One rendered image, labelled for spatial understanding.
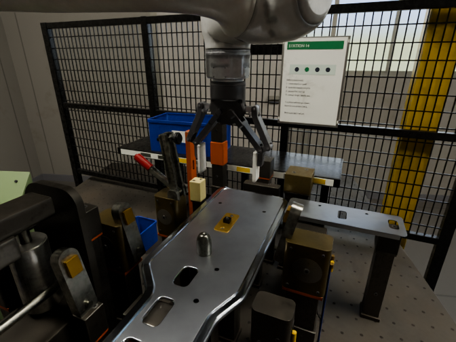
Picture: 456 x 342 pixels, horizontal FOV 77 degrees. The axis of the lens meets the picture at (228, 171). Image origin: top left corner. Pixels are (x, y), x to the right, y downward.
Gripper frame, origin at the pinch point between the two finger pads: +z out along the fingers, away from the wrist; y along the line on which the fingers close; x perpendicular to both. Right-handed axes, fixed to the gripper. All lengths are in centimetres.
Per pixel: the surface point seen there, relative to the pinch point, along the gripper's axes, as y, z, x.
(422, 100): 46, -11, 58
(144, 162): -23.4, 0.8, -1.0
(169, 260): -5.5, 14.0, -17.9
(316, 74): 12, -19, 54
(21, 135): -305, 55, 136
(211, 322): 8.8, 14.3, -27.7
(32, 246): -19.4, 3.3, -34.3
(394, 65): 56, -18, 248
